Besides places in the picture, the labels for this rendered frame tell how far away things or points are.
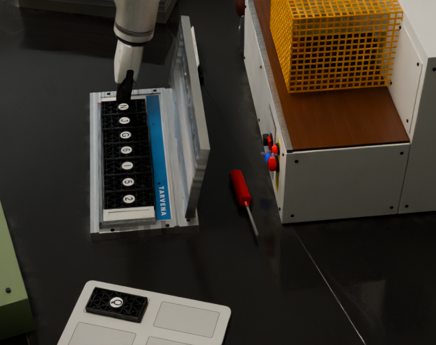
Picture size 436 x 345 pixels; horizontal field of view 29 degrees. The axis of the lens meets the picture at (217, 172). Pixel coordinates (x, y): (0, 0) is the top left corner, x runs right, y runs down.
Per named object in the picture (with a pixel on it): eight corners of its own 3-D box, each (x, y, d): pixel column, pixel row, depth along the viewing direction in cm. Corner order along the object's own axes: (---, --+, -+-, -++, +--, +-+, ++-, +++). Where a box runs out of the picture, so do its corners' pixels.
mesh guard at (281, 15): (270, 27, 180) (272, -44, 169) (364, 21, 182) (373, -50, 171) (288, 93, 164) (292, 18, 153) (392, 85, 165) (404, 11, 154)
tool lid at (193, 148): (181, 15, 184) (189, 16, 184) (167, 85, 196) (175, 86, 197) (200, 148, 152) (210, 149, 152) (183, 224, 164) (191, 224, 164)
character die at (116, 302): (95, 290, 154) (94, 286, 153) (147, 301, 152) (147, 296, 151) (85, 311, 151) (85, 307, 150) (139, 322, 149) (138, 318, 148)
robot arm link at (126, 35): (114, 7, 182) (113, 19, 184) (115, 31, 175) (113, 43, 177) (153, 11, 183) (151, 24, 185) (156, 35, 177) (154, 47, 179)
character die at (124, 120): (102, 119, 188) (101, 114, 188) (146, 116, 189) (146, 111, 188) (102, 133, 185) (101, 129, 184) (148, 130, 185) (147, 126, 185)
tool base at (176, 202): (90, 100, 197) (89, 87, 194) (181, 94, 198) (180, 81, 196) (91, 241, 164) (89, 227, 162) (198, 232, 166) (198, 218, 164)
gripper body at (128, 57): (115, 15, 183) (109, 58, 191) (116, 42, 176) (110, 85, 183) (150, 19, 185) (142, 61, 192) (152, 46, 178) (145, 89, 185)
